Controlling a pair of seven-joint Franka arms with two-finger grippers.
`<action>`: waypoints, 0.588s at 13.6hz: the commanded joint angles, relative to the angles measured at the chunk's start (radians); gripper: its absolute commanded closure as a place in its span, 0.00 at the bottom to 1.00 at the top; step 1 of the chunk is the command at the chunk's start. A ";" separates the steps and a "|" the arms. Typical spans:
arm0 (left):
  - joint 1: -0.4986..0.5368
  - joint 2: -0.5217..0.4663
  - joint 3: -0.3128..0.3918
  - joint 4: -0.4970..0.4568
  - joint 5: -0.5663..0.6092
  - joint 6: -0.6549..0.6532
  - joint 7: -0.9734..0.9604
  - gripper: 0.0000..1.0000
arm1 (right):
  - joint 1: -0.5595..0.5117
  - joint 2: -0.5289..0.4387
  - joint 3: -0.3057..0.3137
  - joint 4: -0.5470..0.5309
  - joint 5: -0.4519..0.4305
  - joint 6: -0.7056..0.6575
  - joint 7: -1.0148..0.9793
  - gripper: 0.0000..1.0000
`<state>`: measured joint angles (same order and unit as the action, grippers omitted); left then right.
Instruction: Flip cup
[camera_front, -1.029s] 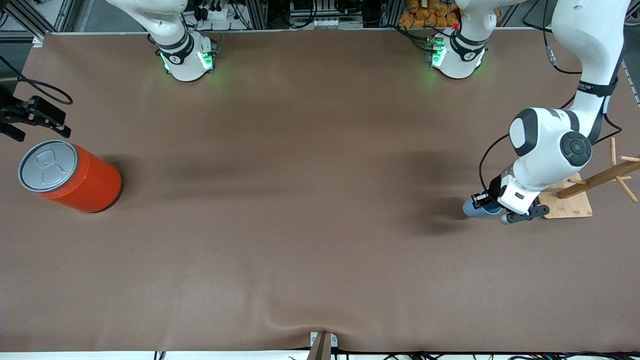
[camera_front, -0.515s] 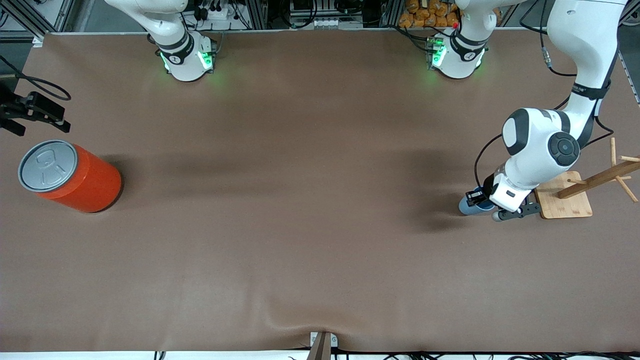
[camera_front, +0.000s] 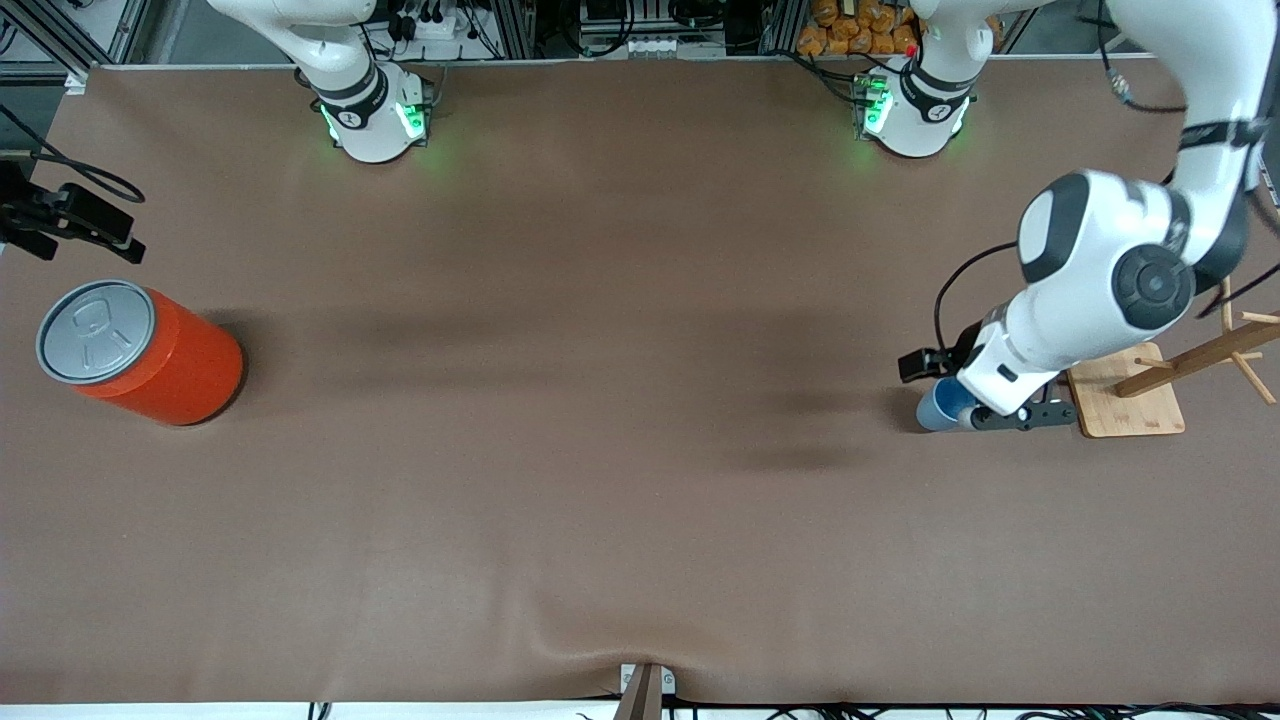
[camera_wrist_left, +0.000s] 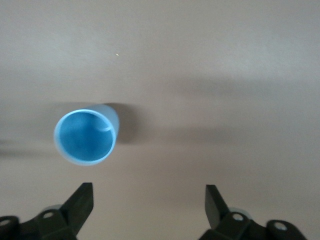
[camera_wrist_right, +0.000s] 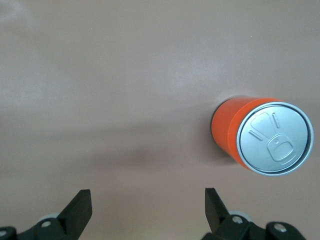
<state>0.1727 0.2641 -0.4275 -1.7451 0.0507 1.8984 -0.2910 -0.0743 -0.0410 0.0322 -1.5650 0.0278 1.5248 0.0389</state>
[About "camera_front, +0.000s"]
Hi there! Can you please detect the pile of orange snacks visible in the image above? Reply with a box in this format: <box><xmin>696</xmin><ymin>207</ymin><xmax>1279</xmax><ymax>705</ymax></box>
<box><xmin>797</xmin><ymin>0</ymin><xmax>1003</xmax><ymax>58</ymax></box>

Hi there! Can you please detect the white connector block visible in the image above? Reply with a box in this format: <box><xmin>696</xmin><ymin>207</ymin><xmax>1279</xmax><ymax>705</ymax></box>
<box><xmin>612</xmin><ymin>35</ymin><xmax>727</xmax><ymax>58</ymax></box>

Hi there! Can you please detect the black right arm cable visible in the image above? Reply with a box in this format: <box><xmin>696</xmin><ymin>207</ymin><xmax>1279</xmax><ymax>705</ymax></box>
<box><xmin>0</xmin><ymin>103</ymin><xmax>148</xmax><ymax>206</ymax></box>

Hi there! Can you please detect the aluminium frame post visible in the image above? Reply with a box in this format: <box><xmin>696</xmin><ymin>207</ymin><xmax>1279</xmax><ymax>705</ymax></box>
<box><xmin>762</xmin><ymin>0</ymin><xmax>809</xmax><ymax>56</ymax></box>
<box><xmin>497</xmin><ymin>0</ymin><xmax>536</xmax><ymax>59</ymax></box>

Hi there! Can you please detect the wooden cup rack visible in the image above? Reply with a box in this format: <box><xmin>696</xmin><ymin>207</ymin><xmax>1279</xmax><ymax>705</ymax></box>
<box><xmin>1062</xmin><ymin>278</ymin><xmax>1280</xmax><ymax>439</ymax></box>

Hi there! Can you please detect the light blue plastic cup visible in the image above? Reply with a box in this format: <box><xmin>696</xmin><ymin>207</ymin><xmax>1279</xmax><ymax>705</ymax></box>
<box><xmin>915</xmin><ymin>376</ymin><xmax>986</xmax><ymax>434</ymax></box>

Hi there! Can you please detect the brown slanted pole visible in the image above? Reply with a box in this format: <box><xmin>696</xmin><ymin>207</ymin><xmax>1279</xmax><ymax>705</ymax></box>
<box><xmin>612</xmin><ymin>664</ymin><xmax>664</xmax><ymax>720</ymax></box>

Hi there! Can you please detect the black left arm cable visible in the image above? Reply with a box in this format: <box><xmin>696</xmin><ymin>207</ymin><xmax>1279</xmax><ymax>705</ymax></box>
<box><xmin>932</xmin><ymin>0</ymin><xmax>1280</xmax><ymax>353</ymax></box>

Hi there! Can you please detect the orange can with grey lid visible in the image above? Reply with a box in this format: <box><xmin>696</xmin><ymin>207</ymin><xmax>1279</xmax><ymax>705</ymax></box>
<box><xmin>36</xmin><ymin>279</ymin><xmax>245</xmax><ymax>428</ymax></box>

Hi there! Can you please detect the white power strip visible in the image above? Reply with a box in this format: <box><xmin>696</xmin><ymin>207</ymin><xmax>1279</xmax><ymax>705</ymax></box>
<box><xmin>395</xmin><ymin>0</ymin><xmax>471</xmax><ymax>41</ymax></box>

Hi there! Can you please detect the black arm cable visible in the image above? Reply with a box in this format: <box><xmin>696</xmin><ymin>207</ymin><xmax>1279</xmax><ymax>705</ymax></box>
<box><xmin>932</xmin><ymin>0</ymin><xmax>1280</xmax><ymax>353</ymax></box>
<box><xmin>0</xmin><ymin>103</ymin><xmax>148</xmax><ymax>206</ymax></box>

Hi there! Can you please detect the small metal table bracket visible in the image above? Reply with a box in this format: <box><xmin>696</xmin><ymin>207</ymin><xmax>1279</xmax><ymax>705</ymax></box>
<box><xmin>619</xmin><ymin>662</ymin><xmax>677</xmax><ymax>698</ymax></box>

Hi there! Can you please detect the slanted aluminium frame bar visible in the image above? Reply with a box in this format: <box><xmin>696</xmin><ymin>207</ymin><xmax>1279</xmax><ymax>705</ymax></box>
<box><xmin>65</xmin><ymin>0</ymin><xmax>151</xmax><ymax>69</ymax></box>

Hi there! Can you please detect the brown table cloth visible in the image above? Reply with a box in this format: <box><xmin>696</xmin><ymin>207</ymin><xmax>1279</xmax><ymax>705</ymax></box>
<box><xmin>0</xmin><ymin>55</ymin><xmax>1280</xmax><ymax>706</ymax></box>

